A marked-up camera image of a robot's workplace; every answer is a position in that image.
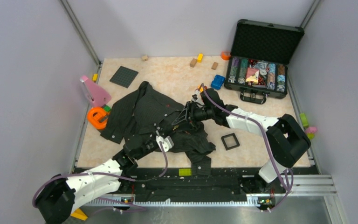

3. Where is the blue toy brick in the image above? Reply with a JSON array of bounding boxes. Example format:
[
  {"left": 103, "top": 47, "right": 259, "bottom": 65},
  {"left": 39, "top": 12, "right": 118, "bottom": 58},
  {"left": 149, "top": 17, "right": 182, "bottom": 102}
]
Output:
[{"left": 210, "top": 74, "right": 225, "bottom": 90}]

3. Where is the orange curved toy track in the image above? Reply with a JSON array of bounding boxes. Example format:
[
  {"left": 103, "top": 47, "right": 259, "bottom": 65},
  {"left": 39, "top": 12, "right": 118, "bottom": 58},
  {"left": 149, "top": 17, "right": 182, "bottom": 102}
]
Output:
[{"left": 86, "top": 107, "right": 109, "bottom": 130}]

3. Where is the yellow wedge block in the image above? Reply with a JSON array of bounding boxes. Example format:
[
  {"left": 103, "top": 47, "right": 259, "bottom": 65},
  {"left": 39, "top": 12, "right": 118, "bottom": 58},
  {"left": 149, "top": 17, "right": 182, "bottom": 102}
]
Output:
[{"left": 70, "top": 209, "right": 89, "bottom": 221}]

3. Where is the orange cylinder cup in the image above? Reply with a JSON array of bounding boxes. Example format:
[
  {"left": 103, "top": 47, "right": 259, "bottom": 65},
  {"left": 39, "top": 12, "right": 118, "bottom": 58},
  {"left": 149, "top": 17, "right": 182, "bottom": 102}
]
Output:
[{"left": 220, "top": 51, "right": 231, "bottom": 61}]

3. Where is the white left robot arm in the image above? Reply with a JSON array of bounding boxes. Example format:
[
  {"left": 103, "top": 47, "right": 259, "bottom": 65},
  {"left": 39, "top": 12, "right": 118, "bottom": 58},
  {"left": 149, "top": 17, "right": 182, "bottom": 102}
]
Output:
[{"left": 32, "top": 133, "right": 174, "bottom": 224}]

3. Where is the small wooden block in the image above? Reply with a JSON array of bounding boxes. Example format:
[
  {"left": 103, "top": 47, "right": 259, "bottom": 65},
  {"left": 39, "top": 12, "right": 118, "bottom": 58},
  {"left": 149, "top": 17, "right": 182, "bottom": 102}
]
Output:
[{"left": 211, "top": 62, "right": 219, "bottom": 70}]

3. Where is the wooden block far left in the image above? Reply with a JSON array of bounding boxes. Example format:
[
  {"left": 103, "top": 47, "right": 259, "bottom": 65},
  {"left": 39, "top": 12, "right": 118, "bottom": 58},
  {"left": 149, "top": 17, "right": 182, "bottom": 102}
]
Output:
[{"left": 141, "top": 55, "right": 149, "bottom": 61}]

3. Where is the pink toy ramp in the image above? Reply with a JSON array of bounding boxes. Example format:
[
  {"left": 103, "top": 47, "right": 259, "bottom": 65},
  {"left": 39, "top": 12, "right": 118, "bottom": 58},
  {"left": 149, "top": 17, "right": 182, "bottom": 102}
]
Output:
[{"left": 80, "top": 76, "right": 111, "bottom": 107}]

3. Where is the dark pinstriped garment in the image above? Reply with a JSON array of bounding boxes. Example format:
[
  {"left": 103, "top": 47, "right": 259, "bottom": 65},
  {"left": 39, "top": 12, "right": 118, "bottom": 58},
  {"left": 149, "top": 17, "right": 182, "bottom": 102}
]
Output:
[{"left": 101, "top": 81, "right": 216, "bottom": 175}]

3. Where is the wooden block centre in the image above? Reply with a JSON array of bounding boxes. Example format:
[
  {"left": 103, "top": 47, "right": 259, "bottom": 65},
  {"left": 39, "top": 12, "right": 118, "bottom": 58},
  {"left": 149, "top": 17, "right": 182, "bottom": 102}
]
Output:
[{"left": 189, "top": 58, "right": 197, "bottom": 68}]

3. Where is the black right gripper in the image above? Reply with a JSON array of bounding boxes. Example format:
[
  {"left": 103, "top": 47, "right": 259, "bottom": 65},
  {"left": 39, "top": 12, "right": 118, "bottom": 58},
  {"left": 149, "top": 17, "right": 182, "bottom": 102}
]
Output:
[{"left": 172, "top": 101, "right": 214, "bottom": 132}]

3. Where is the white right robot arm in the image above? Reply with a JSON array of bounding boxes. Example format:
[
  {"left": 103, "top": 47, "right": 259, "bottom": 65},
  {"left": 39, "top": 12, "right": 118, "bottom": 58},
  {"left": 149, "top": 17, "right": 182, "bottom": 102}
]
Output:
[{"left": 172, "top": 89, "right": 311, "bottom": 192}]

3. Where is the green flat brick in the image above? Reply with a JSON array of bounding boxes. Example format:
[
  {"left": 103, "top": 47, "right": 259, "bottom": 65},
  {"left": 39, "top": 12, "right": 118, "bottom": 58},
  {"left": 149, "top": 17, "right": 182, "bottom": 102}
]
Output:
[{"left": 178, "top": 168, "right": 192, "bottom": 177}]

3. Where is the yellow cube block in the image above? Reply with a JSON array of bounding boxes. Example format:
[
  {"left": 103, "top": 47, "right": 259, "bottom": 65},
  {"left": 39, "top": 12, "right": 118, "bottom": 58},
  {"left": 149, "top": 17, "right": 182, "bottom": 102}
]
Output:
[{"left": 196, "top": 53, "right": 204, "bottom": 63}]

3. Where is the pink and green toy pile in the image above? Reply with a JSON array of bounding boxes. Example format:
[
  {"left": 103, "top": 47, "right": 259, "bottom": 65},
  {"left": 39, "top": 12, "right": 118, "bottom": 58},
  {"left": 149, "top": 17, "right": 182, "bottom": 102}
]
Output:
[{"left": 299, "top": 112, "right": 317, "bottom": 140}]

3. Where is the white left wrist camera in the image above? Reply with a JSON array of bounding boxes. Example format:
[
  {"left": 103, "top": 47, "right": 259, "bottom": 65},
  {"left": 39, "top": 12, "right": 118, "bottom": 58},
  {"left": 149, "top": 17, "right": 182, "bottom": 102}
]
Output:
[{"left": 156, "top": 136, "right": 174, "bottom": 152}]

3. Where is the black poker chip case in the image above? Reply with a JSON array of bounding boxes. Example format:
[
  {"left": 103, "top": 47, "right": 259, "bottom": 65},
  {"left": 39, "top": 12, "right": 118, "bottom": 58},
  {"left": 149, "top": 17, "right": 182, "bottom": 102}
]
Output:
[{"left": 224, "top": 19, "right": 305, "bottom": 104}]

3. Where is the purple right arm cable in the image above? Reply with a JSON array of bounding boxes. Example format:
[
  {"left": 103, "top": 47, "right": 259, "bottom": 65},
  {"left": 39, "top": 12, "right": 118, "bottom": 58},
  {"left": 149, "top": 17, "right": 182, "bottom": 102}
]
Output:
[{"left": 200, "top": 83, "right": 295, "bottom": 212}]

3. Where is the black square frame near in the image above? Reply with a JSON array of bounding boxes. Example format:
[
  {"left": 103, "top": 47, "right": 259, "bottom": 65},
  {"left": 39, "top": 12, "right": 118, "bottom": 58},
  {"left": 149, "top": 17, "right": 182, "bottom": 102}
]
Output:
[{"left": 221, "top": 133, "right": 240, "bottom": 151}]

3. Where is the grey square baseplate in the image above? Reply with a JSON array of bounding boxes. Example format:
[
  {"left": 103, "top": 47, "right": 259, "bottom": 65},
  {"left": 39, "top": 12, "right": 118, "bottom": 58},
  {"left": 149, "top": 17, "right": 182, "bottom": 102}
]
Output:
[{"left": 110, "top": 66, "right": 138, "bottom": 88}]

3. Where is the small yellow brick left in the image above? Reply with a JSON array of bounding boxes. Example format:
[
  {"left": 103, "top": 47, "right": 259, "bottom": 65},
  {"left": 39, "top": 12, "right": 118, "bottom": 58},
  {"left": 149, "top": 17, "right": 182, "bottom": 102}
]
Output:
[{"left": 92, "top": 73, "right": 98, "bottom": 83}]

